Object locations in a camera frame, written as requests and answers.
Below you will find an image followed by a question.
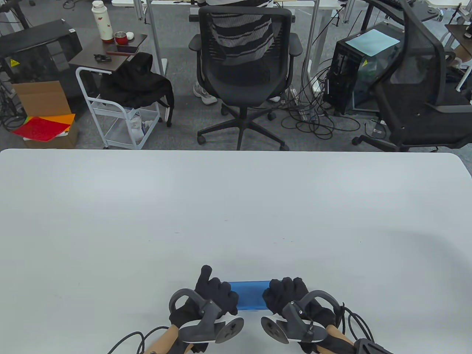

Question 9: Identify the person's left hand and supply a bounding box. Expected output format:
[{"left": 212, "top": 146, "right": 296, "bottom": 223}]
[{"left": 169, "top": 265, "right": 239, "bottom": 329}]

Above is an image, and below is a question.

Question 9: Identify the orange paper sheet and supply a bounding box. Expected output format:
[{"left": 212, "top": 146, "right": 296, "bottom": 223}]
[{"left": 46, "top": 113, "right": 76, "bottom": 126}]

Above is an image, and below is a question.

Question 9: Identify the black jacket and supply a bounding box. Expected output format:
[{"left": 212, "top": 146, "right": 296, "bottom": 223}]
[{"left": 99, "top": 52, "right": 175, "bottom": 128}]

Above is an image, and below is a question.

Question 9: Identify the person's right hand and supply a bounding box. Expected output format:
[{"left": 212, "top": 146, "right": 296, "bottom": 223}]
[{"left": 262, "top": 277, "right": 337, "bottom": 354}]

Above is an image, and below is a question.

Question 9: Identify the black office chair with headrest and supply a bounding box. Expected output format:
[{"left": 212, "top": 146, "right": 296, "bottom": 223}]
[{"left": 351, "top": 0, "right": 472, "bottom": 152}]

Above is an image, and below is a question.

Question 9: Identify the white plastic bag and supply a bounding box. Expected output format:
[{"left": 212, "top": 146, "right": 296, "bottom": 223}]
[{"left": 126, "top": 106, "right": 158, "bottom": 145}]

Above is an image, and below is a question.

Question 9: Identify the brown desk with white leg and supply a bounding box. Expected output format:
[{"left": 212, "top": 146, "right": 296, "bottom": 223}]
[{"left": 444, "top": 23, "right": 472, "bottom": 93}]

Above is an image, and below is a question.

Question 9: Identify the person's right forearm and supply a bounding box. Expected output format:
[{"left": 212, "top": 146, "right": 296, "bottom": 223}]
[{"left": 317, "top": 324, "right": 356, "bottom": 354}]

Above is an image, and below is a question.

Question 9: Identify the black mesh office chair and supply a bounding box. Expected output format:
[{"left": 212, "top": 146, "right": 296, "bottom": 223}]
[{"left": 188, "top": 6, "right": 303, "bottom": 152}]

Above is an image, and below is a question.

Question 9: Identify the red paper sheet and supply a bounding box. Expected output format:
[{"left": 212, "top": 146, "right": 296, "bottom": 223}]
[{"left": 12, "top": 116, "right": 71, "bottom": 142}]

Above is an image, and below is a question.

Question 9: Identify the brown cardboard box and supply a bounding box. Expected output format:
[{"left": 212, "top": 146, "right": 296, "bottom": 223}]
[{"left": 11, "top": 80, "right": 79, "bottom": 149}]

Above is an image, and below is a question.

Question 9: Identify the black computer tower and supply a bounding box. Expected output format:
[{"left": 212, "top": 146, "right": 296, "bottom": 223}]
[{"left": 323, "top": 21, "right": 404, "bottom": 116}]

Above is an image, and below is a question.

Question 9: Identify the white thermos bottle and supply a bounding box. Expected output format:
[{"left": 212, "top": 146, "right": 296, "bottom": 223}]
[{"left": 91, "top": 0, "right": 114, "bottom": 43}]

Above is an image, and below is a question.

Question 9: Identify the white office desk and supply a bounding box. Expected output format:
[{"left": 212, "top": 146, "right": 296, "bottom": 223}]
[{"left": 111, "top": 0, "right": 354, "bottom": 93}]

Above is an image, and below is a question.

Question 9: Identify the white power strip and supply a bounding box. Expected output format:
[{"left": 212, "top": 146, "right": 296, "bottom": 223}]
[{"left": 289, "top": 87, "right": 309, "bottom": 121}]

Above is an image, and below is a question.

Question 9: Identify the black glove cable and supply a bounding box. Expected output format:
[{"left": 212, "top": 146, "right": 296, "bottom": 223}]
[
  {"left": 339, "top": 303, "right": 376, "bottom": 343},
  {"left": 107, "top": 324, "right": 170, "bottom": 354}
]

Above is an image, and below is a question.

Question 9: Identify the blue translucent stationery box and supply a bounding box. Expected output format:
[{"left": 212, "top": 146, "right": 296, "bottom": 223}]
[{"left": 228, "top": 281, "right": 271, "bottom": 311}]

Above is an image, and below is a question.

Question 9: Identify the white rolling cart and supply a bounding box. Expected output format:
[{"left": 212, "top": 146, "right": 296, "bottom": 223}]
[{"left": 75, "top": 66, "right": 162, "bottom": 150}]

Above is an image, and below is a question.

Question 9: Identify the person's left forearm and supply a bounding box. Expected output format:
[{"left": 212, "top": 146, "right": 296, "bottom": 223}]
[{"left": 144, "top": 324, "right": 192, "bottom": 354}]

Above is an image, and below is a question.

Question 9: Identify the dark wooden side table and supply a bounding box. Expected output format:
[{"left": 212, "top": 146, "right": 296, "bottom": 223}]
[{"left": 69, "top": 33, "right": 148, "bottom": 73}]

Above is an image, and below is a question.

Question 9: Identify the black grey tracking controller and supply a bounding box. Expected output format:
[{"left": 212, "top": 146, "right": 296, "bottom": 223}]
[
  {"left": 261, "top": 291, "right": 341, "bottom": 345},
  {"left": 169, "top": 289, "right": 245, "bottom": 344}
]

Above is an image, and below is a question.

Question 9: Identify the tangle of black cables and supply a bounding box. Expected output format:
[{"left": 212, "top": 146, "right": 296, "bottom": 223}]
[{"left": 275, "top": 55, "right": 362, "bottom": 140}]

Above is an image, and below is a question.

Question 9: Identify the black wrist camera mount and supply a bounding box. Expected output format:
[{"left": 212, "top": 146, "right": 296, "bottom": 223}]
[{"left": 353, "top": 338, "right": 395, "bottom": 354}]

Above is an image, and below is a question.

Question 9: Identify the black desk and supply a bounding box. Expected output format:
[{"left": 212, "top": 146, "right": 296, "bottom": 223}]
[{"left": 363, "top": 0, "right": 440, "bottom": 22}]

